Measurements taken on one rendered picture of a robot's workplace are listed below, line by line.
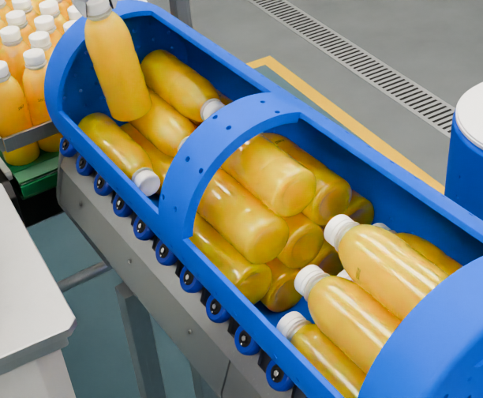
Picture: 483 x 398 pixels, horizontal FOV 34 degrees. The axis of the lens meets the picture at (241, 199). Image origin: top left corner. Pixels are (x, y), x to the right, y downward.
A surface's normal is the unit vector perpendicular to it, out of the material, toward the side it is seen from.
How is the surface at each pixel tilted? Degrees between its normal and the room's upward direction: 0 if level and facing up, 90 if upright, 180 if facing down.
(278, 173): 21
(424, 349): 37
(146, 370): 90
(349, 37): 0
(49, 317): 0
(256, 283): 90
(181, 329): 71
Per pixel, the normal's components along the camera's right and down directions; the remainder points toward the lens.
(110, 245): -0.80, 0.11
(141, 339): 0.55, 0.48
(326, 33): -0.07, -0.79
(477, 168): -0.82, 0.40
